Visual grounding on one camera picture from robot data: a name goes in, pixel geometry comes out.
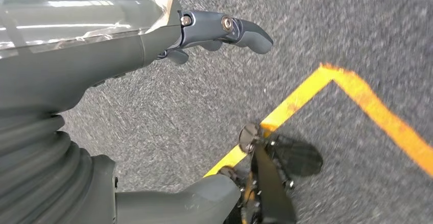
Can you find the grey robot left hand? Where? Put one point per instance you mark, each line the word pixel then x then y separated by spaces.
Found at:
pixel 67 46

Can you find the yellow floor tape square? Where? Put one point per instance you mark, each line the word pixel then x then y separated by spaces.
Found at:
pixel 297 97

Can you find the black robot leg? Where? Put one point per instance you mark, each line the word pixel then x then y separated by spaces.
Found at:
pixel 270 188

